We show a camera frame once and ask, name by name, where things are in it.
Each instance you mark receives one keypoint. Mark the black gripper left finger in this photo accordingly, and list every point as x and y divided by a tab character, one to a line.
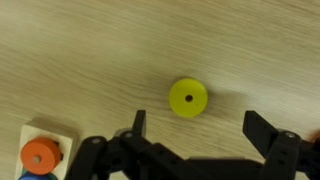
133	156

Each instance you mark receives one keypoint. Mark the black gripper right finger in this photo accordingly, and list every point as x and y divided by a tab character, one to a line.
283	153

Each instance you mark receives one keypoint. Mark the yellow wooden disc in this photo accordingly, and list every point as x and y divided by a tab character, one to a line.
181	100

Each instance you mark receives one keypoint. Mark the orange wooden disc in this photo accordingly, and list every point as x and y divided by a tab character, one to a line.
45	153

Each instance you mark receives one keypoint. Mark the blue wooden disc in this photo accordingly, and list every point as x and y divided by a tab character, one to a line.
31	177

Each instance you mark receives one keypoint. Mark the wooden peg board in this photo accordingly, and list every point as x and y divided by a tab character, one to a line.
28	133

